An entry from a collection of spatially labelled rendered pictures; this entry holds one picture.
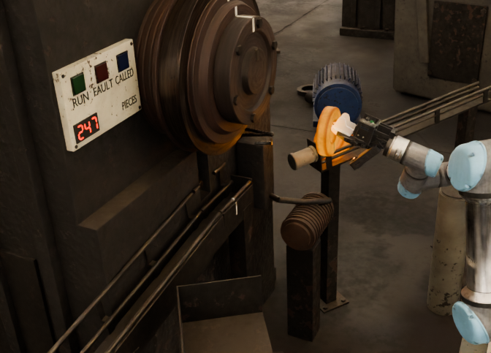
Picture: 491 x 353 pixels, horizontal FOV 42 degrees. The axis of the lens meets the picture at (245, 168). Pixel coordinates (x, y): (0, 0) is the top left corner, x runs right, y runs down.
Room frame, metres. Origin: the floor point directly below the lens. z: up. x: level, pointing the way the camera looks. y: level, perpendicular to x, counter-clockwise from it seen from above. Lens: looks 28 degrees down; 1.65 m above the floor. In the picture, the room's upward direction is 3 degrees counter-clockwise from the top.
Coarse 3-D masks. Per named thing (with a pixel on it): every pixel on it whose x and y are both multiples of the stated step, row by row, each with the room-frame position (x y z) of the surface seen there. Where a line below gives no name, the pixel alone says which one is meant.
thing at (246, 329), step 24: (192, 288) 1.20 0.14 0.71; (216, 288) 1.21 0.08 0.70; (240, 288) 1.22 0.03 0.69; (192, 312) 1.20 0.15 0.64; (216, 312) 1.21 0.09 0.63; (240, 312) 1.22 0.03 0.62; (192, 336) 1.15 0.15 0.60; (216, 336) 1.15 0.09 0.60; (240, 336) 1.15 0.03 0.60; (264, 336) 1.14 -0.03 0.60
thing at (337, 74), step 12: (324, 72) 3.85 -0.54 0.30; (336, 72) 3.76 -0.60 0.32; (348, 72) 3.77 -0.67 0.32; (324, 84) 3.61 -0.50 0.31; (336, 84) 3.55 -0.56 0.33; (348, 84) 3.56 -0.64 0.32; (360, 84) 3.77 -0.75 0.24; (324, 96) 3.53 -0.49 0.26; (336, 96) 3.52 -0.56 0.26; (348, 96) 3.52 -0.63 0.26; (360, 96) 3.57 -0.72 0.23; (348, 108) 3.52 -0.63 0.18; (360, 108) 3.53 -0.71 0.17
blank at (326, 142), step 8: (328, 112) 1.78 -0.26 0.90; (336, 112) 1.82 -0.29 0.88; (320, 120) 1.76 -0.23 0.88; (328, 120) 1.76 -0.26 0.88; (336, 120) 1.82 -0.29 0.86; (320, 128) 1.75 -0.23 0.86; (328, 128) 1.75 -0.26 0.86; (320, 136) 1.74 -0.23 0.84; (328, 136) 1.75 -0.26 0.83; (336, 136) 1.82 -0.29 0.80; (320, 144) 1.74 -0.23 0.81; (328, 144) 1.75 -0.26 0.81; (336, 144) 1.82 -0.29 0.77; (320, 152) 1.75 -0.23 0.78; (328, 152) 1.75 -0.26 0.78
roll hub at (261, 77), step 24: (240, 24) 1.53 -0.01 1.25; (264, 24) 1.63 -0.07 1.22; (264, 48) 1.65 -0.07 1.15; (216, 72) 1.46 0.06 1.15; (240, 72) 1.52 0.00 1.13; (264, 72) 1.60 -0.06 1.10; (216, 96) 1.46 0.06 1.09; (240, 96) 1.51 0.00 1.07; (264, 96) 1.61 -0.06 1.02; (240, 120) 1.48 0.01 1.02
